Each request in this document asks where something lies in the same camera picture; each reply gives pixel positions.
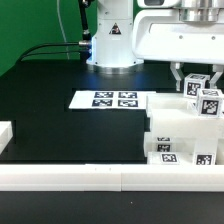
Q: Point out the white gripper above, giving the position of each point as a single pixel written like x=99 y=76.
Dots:
x=159 y=35

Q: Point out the small white tagged cube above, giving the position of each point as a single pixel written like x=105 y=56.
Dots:
x=193 y=82
x=209 y=102

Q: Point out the white chair back pieces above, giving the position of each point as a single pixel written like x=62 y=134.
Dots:
x=172 y=115

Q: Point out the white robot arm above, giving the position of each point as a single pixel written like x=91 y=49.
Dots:
x=112 y=43

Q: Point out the white flat tagged sheet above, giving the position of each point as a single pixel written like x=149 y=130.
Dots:
x=87 y=99

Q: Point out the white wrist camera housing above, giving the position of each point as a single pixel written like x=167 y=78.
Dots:
x=158 y=3

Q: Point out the white U-shaped fence wall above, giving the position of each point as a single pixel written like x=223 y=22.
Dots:
x=109 y=177

